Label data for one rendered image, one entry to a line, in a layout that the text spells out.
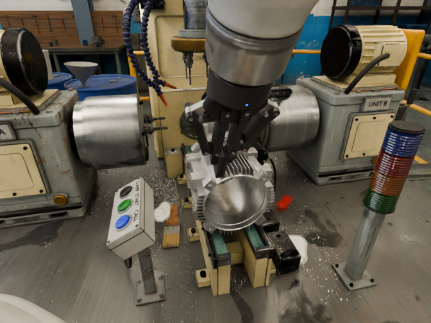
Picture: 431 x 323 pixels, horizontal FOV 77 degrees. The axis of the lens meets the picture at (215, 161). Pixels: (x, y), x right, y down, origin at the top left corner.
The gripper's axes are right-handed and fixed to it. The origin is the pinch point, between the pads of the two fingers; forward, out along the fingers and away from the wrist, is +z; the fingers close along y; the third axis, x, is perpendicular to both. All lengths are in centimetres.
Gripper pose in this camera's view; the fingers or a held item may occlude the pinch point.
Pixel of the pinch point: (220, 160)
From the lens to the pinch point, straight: 46.9
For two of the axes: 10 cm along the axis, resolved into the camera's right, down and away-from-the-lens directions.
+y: -9.8, 0.9, -1.8
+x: 1.7, 8.5, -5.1
